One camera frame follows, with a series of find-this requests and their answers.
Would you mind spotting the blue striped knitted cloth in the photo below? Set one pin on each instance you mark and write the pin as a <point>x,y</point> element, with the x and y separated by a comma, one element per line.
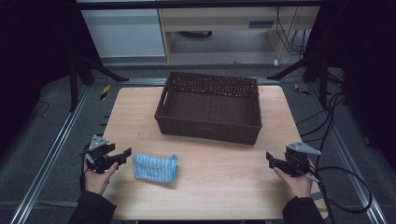
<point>154,168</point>

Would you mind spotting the small white scrap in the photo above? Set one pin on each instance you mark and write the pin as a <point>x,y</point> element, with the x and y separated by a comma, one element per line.
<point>276,62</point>

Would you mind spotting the dark curtain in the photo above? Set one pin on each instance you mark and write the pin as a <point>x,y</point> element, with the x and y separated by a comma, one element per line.
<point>367,62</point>
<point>31,46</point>

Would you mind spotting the black metal stand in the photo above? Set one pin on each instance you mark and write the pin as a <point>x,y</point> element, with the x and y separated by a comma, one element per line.
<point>73,87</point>
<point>323,84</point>

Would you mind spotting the aluminium floor rail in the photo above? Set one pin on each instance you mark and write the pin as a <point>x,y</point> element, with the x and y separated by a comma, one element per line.
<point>348,155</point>
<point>53,152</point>
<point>146,81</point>

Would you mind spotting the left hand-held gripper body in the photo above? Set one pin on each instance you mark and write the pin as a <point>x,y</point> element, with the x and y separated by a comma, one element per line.
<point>98,154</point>

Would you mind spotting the light wooden desk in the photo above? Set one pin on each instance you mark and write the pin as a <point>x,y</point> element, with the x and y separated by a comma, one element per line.
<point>218,18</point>

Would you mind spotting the person's right hand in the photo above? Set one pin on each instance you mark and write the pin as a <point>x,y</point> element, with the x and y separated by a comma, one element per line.
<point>297,186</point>

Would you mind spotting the person's left hand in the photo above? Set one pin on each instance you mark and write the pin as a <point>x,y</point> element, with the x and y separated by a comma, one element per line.
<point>95,182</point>

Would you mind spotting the grey tape tab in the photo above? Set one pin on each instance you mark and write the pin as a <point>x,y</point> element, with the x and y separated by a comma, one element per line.
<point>317,196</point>

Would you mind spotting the brown woven basket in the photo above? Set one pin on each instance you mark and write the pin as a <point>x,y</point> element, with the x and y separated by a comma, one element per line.
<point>211,105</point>

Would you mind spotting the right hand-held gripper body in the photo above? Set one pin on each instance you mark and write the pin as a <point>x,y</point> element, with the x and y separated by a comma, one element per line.
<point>295,161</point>

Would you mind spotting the yellow black tape piece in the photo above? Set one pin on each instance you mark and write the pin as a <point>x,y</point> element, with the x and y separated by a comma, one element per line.
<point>300,89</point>
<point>105,92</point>

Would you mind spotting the white cabinet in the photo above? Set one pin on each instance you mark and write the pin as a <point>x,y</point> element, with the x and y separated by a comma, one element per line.
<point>124,34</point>

